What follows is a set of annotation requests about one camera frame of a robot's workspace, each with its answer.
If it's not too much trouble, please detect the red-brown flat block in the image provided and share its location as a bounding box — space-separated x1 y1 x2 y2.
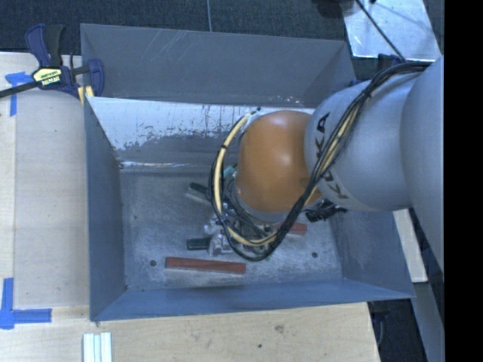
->
165 256 248 275
272 222 308 237

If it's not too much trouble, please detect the black cylinder on white bracket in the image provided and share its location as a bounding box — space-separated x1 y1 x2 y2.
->
185 182 213 204

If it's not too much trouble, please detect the grey metal bin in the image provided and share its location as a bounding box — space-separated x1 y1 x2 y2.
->
79 23 417 322

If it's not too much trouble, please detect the pale wood board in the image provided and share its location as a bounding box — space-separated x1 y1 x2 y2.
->
13 91 91 310

